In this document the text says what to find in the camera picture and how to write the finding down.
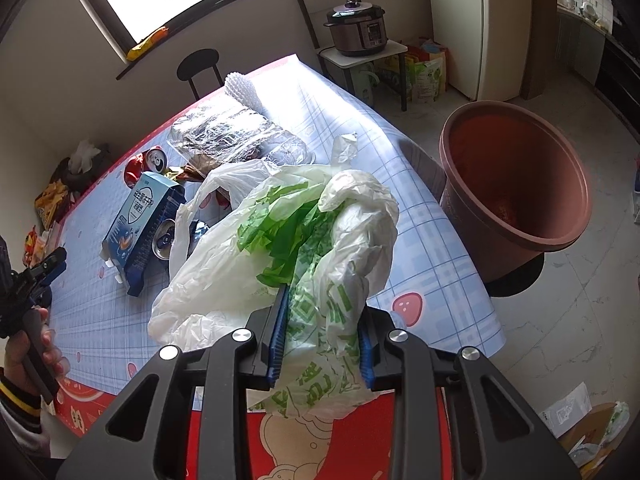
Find silver blue drink can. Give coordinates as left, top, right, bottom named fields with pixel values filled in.
left=151, top=219, right=179, bottom=261

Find black metal frame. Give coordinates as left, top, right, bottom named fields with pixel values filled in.
left=292, top=0, right=362, bottom=52

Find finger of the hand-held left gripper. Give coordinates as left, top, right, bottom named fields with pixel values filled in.
left=29, top=247, right=69, bottom=282

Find clear plastic tray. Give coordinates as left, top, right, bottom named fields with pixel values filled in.
left=167, top=105, right=308, bottom=166

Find red orange snack packets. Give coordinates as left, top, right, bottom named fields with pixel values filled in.
left=22, top=225, right=56, bottom=267

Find small crumpled white plastic bag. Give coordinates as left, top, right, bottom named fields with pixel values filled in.
left=330, top=132, right=359, bottom=166

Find plain white plastic bag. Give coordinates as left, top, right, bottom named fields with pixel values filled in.
left=170, top=159, right=301, bottom=281

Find green white paper bag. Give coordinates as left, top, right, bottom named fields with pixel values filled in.
left=407, top=50, right=447, bottom=102

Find black round-back chair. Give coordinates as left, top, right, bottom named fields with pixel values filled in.
left=176, top=49, right=224, bottom=99

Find crushed red drink can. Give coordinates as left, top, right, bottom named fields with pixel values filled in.
left=122, top=146, right=169, bottom=186

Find brown gold foil wrapper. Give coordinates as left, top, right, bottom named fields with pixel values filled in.
left=172, top=152, right=223, bottom=182

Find pale green kettle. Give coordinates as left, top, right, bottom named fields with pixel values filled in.
left=350, top=62, right=381, bottom=106

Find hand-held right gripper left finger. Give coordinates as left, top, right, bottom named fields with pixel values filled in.
left=56, top=285, right=291, bottom=480

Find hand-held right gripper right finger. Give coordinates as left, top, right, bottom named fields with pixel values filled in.
left=357, top=307, right=583, bottom=480

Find yellow snack packet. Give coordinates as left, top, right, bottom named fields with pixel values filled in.
left=126, top=26, right=167, bottom=61

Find yellow chip bag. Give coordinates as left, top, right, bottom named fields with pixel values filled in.
left=34, top=180, right=71, bottom=226

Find person's left hand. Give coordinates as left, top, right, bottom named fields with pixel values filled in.
left=4, top=306, right=71, bottom=386

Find cream refrigerator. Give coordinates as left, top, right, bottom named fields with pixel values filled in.
left=427, top=0, right=537, bottom=104

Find cardboard box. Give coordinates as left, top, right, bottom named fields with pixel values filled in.
left=542, top=382, right=632, bottom=469

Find small white side table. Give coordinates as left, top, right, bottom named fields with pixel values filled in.
left=319, top=39, right=409, bottom=112

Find dark low stool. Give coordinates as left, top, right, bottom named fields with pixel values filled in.
left=50, top=142, right=119, bottom=196

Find white green-print plastic bag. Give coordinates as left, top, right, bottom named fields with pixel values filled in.
left=148, top=162, right=399, bottom=418

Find blue carton box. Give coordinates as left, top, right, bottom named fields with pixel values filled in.
left=102, top=171, right=187, bottom=297

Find white foam net sleeve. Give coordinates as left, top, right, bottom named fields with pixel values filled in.
left=224, top=72, right=269, bottom=114

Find kitchen counter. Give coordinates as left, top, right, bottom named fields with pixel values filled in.
left=555, top=0, right=640, bottom=146

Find brown plastic tub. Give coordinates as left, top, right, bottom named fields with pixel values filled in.
left=439, top=101, right=592, bottom=283

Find steel electric pressure cooker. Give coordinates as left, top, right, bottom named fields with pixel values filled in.
left=322, top=0, right=390, bottom=57

